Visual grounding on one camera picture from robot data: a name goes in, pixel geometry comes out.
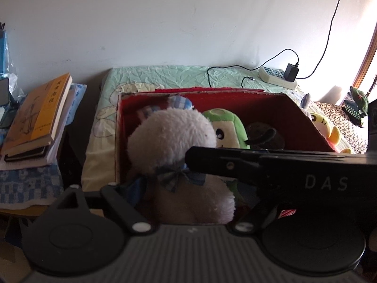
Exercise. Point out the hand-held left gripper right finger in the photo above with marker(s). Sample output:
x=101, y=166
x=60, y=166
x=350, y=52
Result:
x=253, y=218

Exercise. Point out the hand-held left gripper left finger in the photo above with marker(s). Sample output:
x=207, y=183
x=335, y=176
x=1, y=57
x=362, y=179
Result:
x=137, y=190

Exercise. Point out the black charger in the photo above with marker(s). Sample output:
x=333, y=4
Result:
x=291, y=72

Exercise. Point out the yellow plush tiger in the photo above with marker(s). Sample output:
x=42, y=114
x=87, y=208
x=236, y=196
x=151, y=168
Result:
x=334, y=137

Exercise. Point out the yellow book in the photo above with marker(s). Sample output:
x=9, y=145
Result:
x=38, y=112

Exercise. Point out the blue checked cloth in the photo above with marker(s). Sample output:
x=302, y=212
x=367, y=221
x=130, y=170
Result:
x=26, y=185

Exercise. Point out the wooden window frame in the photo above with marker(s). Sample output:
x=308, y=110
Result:
x=365, y=56

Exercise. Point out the green plush toy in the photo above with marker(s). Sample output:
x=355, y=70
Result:
x=226, y=123

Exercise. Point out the black book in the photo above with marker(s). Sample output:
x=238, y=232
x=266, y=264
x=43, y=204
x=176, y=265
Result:
x=26, y=154

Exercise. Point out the white power strip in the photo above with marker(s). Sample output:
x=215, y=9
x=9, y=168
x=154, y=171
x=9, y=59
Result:
x=274, y=78

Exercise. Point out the white plush with checked bow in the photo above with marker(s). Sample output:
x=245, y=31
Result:
x=170, y=135

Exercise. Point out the blue paper bag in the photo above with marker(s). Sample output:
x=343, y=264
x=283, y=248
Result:
x=3, y=53

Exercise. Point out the stack of books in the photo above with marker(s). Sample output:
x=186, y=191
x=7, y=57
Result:
x=66, y=112

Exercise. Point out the clear plastic bag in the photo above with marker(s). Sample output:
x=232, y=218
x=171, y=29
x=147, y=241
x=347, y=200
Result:
x=16, y=85

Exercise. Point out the red cardboard box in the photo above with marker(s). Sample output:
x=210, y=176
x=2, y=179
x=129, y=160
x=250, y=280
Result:
x=282, y=115

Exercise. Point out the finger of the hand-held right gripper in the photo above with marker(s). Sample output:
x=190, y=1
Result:
x=223, y=163

